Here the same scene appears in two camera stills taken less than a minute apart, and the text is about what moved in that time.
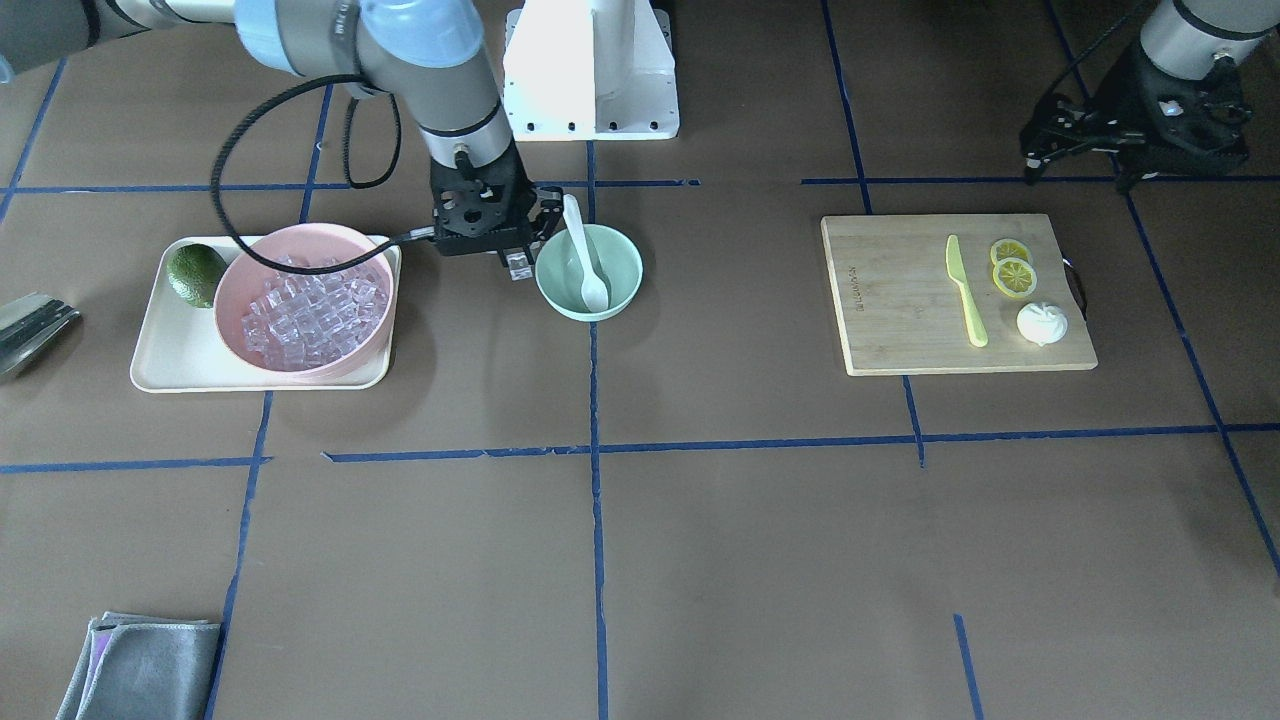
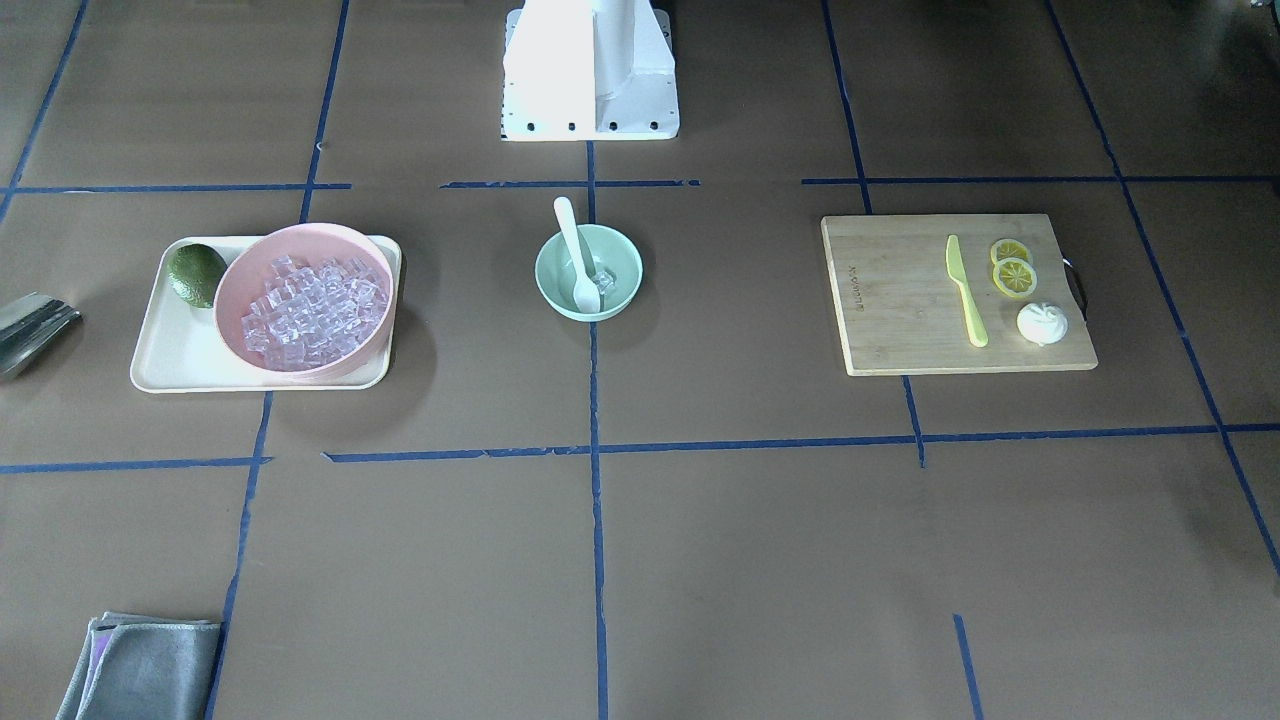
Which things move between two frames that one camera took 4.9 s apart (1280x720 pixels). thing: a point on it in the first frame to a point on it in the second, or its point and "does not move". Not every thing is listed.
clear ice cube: [519, 266] to [604, 279]
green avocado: [194, 271] does not move
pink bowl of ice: [318, 327] does not move
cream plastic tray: [181, 348] does not move
